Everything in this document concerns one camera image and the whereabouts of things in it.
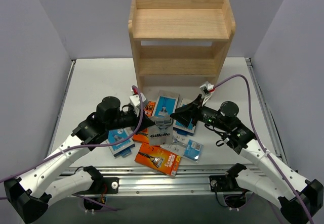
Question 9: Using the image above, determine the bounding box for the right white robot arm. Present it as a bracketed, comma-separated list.
[171, 95, 323, 223]

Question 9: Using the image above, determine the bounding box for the orange Gillette Fusion box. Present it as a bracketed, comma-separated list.
[135, 143, 181, 176]
[132, 129, 149, 144]

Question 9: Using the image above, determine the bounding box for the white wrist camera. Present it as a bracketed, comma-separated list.
[199, 81, 215, 100]
[129, 86, 148, 116]

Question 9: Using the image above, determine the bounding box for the wooden shelf unit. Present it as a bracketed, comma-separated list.
[128, 0, 236, 88]

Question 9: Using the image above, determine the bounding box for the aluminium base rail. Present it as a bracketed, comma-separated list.
[50, 57, 286, 196]

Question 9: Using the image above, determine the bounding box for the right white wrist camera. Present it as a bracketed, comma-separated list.
[199, 81, 215, 100]

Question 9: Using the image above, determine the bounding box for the orange Gillette Styler box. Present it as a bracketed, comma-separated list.
[144, 101, 156, 117]

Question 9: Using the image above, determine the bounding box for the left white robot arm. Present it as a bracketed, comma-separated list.
[2, 93, 154, 223]

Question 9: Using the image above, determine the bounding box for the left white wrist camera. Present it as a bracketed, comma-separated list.
[129, 86, 148, 116]

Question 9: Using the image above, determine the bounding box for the blue Harry's razor box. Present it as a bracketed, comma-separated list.
[105, 127, 136, 159]
[152, 90, 179, 117]
[173, 98, 203, 136]

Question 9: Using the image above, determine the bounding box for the clear blister razor pack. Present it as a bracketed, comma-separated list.
[160, 131, 204, 163]

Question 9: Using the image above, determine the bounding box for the grey Gillette razor pack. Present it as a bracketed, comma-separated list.
[148, 115, 173, 146]

